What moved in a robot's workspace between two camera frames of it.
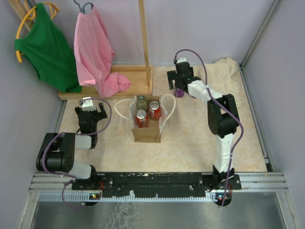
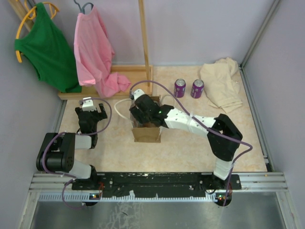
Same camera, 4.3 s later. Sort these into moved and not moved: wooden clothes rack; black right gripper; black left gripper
Moved: black right gripper
Not moved: black left gripper; wooden clothes rack
